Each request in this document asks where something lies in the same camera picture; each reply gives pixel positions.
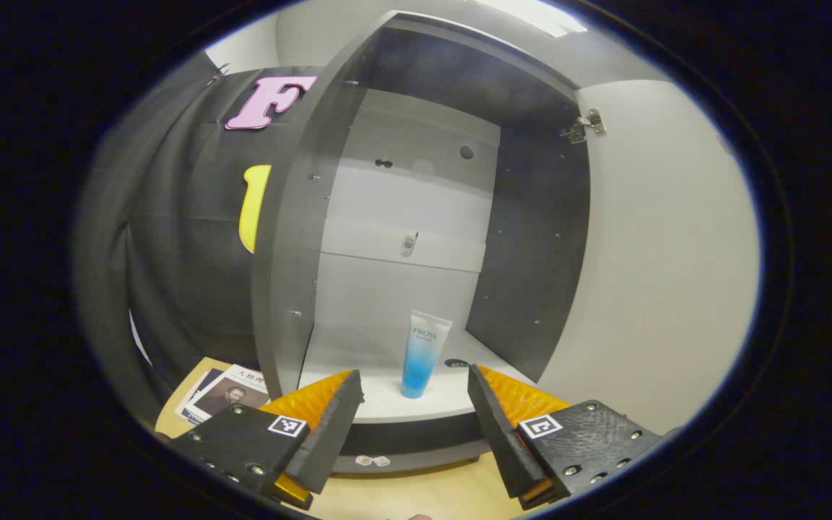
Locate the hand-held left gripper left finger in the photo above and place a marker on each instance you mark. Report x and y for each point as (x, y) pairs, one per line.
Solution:
(329, 433)

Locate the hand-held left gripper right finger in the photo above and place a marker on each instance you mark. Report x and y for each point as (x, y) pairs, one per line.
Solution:
(499, 440)

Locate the white and blue bottle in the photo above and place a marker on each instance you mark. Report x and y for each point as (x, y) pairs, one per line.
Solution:
(423, 354)

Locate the dark grey cabinet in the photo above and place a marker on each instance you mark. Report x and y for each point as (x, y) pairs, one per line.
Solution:
(531, 253)

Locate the grey cabinet door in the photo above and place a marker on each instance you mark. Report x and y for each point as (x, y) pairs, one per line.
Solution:
(661, 253)

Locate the white cabinet shelf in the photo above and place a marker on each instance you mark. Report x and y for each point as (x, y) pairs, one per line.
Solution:
(380, 404)

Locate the metal cabinet hinge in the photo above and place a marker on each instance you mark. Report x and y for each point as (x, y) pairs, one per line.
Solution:
(586, 124)

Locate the white book portrait cover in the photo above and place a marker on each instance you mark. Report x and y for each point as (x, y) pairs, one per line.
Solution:
(232, 393)

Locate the dark blue book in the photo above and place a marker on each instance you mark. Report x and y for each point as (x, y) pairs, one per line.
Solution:
(188, 404)

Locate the black backdrop cloth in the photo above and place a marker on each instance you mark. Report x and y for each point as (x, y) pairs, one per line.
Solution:
(170, 253)

